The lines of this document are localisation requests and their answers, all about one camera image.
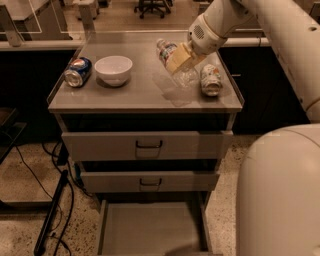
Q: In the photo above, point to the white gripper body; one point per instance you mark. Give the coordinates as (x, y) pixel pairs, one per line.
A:
(204, 39)

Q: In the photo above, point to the grey middle drawer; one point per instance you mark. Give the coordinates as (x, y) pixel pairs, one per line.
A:
(149, 181)

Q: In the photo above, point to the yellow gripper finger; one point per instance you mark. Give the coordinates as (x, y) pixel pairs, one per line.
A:
(183, 57)

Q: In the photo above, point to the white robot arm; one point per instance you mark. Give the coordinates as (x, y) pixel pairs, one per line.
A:
(278, 188)

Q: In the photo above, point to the white ceramic bowl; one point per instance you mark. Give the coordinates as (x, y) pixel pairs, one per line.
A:
(114, 70)

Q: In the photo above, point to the black bar on floor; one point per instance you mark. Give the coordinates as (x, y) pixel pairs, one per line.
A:
(40, 244)

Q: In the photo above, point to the grey top drawer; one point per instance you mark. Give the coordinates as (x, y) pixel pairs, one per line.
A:
(166, 145)

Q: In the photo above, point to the grey drawer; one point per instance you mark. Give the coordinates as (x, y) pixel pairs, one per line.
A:
(166, 145)
(152, 229)
(149, 181)

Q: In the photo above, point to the grey drawer cabinet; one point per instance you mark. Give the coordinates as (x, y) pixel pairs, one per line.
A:
(148, 102)

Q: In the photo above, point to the blue pepsi can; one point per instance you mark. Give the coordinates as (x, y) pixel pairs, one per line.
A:
(78, 72)

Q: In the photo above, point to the clear plastic water bottle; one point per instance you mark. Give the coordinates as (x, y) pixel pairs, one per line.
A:
(186, 78)

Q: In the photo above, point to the dark side table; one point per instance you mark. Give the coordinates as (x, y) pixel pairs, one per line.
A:
(10, 130)

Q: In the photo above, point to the grey bottom drawer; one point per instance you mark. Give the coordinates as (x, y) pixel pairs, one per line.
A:
(152, 229)

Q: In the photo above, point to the black office chair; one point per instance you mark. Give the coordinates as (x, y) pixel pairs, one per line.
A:
(162, 7)

